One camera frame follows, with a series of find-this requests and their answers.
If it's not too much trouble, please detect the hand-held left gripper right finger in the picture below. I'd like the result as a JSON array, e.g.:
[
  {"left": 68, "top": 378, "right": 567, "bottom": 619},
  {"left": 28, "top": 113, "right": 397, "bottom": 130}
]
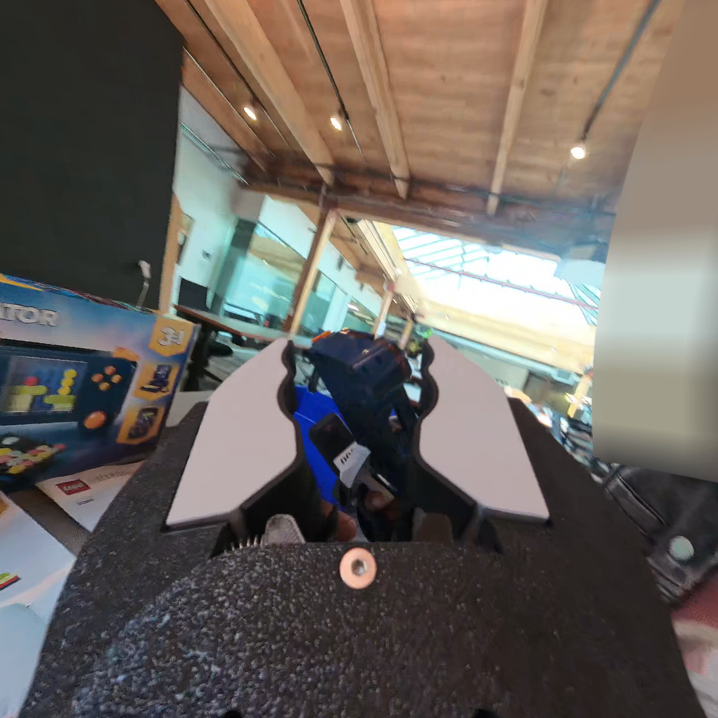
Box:
[{"left": 412, "top": 337, "right": 551, "bottom": 525}]

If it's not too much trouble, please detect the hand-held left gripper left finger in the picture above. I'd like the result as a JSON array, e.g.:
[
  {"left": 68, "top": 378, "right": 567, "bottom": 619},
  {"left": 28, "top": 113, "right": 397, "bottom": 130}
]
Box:
[{"left": 164, "top": 338, "right": 307, "bottom": 529}]

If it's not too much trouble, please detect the blue plastic bin with divider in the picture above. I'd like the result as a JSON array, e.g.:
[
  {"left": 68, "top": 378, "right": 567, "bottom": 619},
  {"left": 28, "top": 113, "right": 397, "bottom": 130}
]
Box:
[{"left": 291, "top": 386, "right": 344, "bottom": 508}]

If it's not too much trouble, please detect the dark blue brick console model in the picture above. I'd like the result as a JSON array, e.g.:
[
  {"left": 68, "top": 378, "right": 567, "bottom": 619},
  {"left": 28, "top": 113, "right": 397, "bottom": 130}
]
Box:
[{"left": 306, "top": 329, "right": 420, "bottom": 489}]

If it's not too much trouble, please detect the person's left hand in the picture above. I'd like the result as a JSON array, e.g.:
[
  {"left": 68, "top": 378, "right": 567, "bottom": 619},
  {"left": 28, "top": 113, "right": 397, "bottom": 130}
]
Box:
[{"left": 321, "top": 504, "right": 356, "bottom": 541}]

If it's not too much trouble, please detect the long wooden table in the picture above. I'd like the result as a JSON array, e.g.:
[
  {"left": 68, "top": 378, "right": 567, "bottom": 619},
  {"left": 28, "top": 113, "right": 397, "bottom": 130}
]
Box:
[{"left": 173, "top": 304, "right": 315, "bottom": 350}]

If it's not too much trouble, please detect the arcade cover instruction booklet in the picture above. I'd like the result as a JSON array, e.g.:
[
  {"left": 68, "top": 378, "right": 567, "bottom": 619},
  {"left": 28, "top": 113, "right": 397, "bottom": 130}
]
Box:
[{"left": 35, "top": 461, "right": 144, "bottom": 533}]

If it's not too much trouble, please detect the yellow blue brick set box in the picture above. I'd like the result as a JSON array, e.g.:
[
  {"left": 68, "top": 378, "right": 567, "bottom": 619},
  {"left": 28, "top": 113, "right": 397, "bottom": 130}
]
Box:
[{"left": 0, "top": 274, "right": 201, "bottom": 491}]

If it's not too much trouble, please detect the large black wall panel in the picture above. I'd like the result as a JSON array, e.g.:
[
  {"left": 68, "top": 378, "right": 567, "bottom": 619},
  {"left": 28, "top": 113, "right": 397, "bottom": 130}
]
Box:
[{"left": 0, "top": 0, "right": 185, "bottom": 310}]

